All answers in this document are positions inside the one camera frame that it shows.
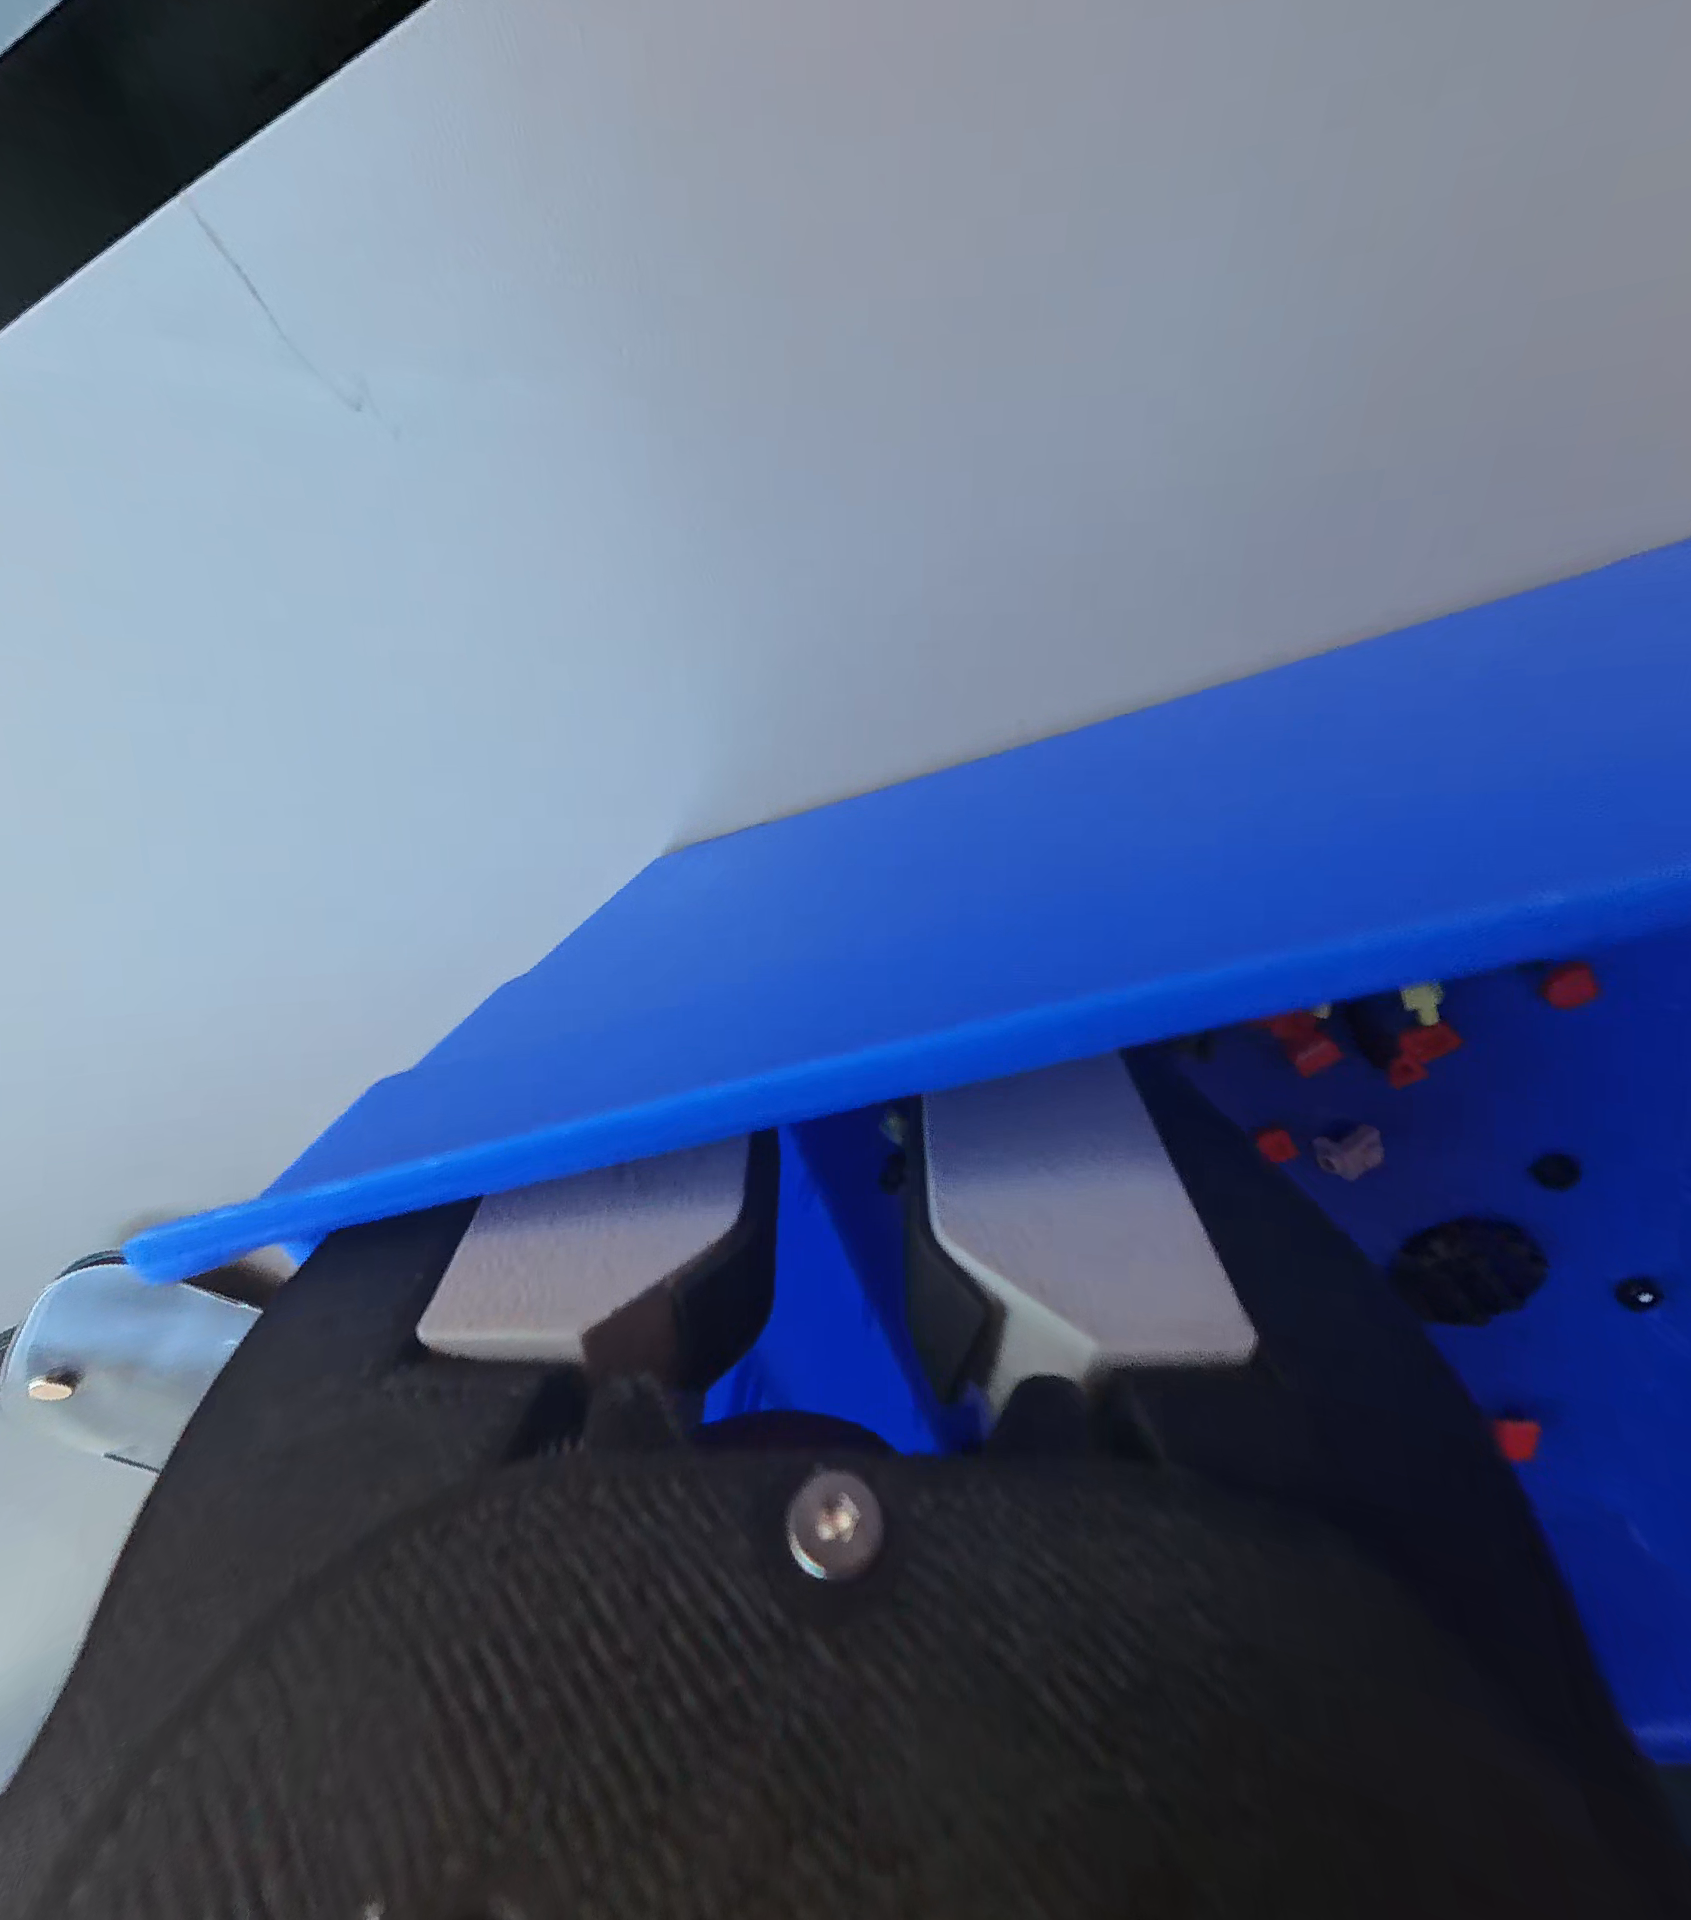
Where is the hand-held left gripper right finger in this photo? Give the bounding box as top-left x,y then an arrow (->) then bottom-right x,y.
901,1052 -> 1261,1413

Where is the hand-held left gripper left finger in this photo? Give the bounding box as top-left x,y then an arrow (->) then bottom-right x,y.
417,1129 -> 783,1393

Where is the group of small lego pieces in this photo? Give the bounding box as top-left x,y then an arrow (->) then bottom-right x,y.
1175,960 -> 1671,1465

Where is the blue plastic storage bin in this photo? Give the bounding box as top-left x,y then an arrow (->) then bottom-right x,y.
126,507 -> 1691,1773

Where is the black round lego tyre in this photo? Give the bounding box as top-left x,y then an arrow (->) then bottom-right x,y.
1389,1218 -> 1551,1330

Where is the silver metal clip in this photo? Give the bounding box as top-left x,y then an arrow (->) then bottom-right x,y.
0,1252 -> 270,1477

